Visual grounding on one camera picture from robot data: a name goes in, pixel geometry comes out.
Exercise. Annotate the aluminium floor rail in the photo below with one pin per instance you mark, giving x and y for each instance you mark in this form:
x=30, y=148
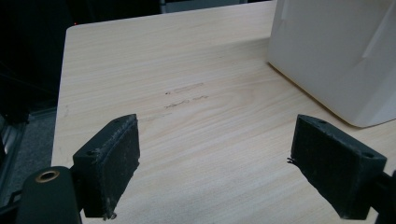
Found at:
x=11, y=146

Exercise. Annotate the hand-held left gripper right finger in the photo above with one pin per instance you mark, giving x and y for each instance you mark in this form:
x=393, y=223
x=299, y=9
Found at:
x=333, y=165

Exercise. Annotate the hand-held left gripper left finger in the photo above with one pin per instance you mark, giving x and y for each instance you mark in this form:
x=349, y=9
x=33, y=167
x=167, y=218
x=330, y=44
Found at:
x=109, y=165

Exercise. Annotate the white plastic storage box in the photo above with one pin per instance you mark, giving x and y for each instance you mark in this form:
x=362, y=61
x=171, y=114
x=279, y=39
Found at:
x=330, y=53

